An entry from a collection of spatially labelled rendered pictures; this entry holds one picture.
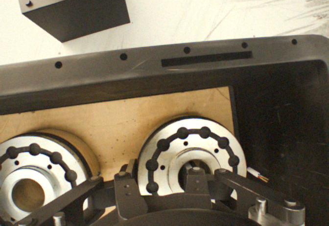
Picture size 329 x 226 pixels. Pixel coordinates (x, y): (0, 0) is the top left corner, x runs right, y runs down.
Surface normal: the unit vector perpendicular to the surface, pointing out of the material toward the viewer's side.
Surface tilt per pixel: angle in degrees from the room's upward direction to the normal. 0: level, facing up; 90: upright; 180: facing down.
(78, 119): 0
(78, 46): 0
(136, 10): 0
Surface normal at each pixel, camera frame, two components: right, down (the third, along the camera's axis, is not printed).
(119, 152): 0.08, -0.03
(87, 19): 0.30, 0.95
